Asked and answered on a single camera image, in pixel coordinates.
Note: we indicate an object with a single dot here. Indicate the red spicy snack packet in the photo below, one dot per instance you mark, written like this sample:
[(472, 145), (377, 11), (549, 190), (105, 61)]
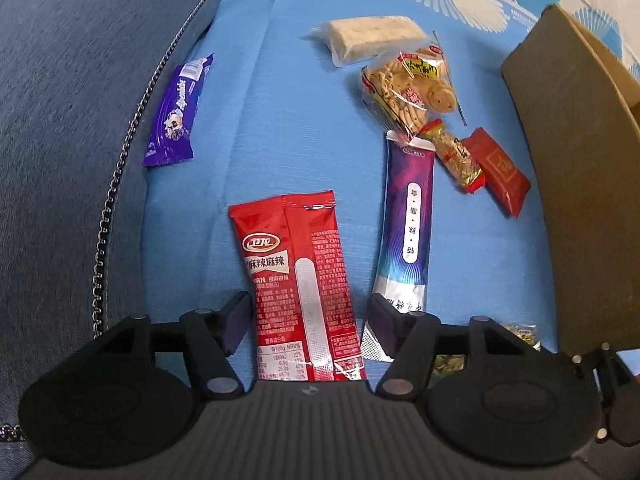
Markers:
[(290, 270)]

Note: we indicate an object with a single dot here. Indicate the small red square packet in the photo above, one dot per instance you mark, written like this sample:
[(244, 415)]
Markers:
[(500, 175)]

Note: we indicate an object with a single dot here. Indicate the dark blue mattress cover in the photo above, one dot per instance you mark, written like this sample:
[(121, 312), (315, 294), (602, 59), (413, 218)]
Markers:
[(65, 110)]

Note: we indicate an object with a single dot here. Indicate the yellow red candy bar packet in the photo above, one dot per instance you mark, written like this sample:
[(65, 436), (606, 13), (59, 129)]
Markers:
[(457, 157)]

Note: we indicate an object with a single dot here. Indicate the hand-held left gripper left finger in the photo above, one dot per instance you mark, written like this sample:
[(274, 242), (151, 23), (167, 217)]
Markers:
[(235, 321)]

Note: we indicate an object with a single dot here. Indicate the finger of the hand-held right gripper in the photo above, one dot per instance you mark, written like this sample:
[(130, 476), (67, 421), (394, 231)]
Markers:
[(612, 377)]

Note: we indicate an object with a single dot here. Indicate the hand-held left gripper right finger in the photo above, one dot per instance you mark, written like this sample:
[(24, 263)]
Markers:
[(380, 316)]

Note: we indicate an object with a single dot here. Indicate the brown cardboard box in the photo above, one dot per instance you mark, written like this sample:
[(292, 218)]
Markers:
[(585, 185)]

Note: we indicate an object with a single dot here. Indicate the white rice bar packet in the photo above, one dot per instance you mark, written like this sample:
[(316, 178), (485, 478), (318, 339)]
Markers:
[(370, 35)]

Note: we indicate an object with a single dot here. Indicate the green patterned snack packet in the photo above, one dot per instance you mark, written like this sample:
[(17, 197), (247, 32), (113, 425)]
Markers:
[(520, 334)]

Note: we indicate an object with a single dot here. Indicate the clear bag of biscuits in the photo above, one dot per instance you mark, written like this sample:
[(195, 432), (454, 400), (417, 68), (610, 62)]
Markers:
[(410, 90)]

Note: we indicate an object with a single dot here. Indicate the purple biscuit packet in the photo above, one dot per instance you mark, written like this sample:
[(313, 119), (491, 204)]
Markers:
[(175, 115)]

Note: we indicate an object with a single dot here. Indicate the long purple blue snack packet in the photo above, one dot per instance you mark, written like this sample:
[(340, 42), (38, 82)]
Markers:
[(407, 220)]

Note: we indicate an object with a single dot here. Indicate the blue fan printed sheet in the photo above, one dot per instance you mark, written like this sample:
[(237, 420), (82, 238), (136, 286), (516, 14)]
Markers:
[(300, 135)]

